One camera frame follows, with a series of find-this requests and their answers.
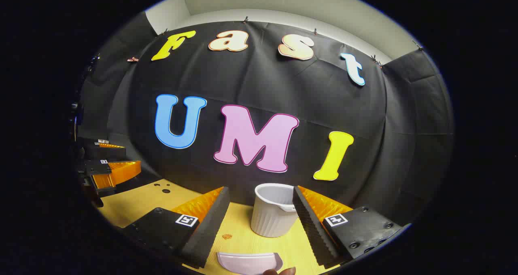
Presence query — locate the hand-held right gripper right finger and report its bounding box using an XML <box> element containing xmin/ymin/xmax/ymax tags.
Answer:
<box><xmin>292</xmin><ymin>185</ymin><xmax>402</xmax><ymax>269</ymax></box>

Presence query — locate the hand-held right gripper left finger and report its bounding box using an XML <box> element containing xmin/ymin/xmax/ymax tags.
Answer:
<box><xmin>121</xmin><ymin>186</ymin><xmax>231</xmax><ymax>269</ymax></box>

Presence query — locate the pale lilac plastic dustpan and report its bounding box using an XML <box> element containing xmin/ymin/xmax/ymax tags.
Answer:
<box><xmin>217</xmin><ymin>252</ymin><xmax>283</xmax><ymax>275</ymax></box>

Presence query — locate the white ribbed garbage bin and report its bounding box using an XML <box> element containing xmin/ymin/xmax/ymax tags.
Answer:
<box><xmin>250</xmin><ymin>183</ymin><xmax>300</xmax><ymax>238</ymax></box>

